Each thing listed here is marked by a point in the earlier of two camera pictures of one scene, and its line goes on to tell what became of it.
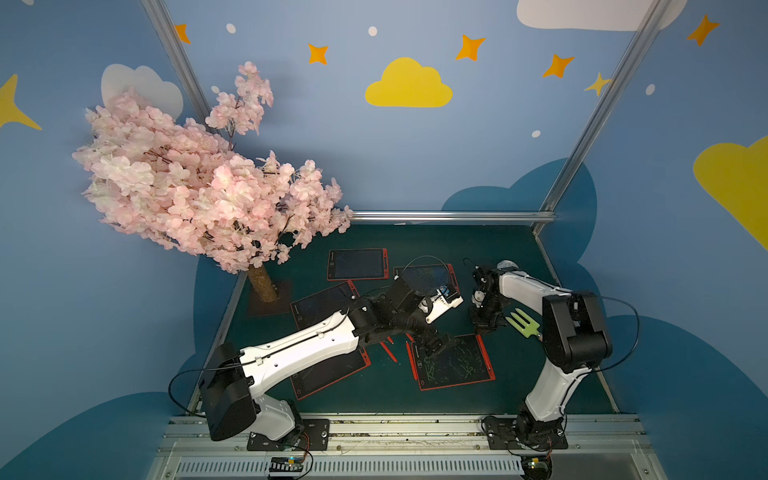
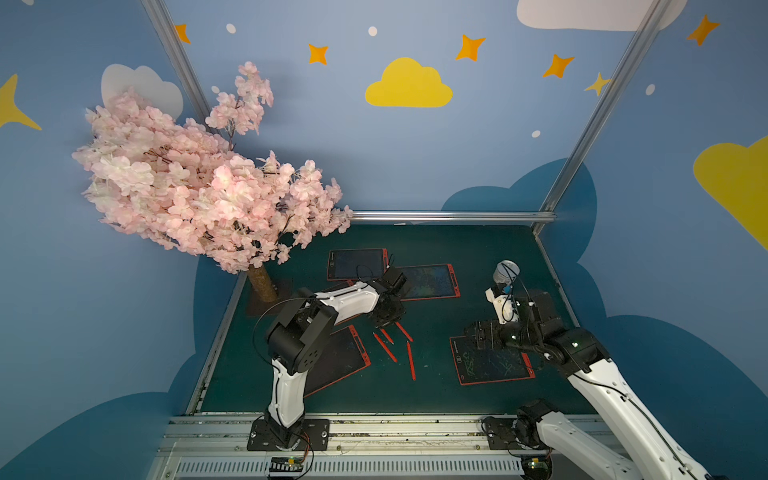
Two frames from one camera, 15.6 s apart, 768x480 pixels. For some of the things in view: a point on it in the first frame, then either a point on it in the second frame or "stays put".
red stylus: (389, 352) stays put
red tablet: (428, 278) stays put
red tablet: (315, 376) stays put
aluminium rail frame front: (432, 448) stays put
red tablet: (463, 362) → (479, 366)
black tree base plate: (282, 305) stays put
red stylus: (412, 360) stays put
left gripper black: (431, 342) → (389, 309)
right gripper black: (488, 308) → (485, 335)
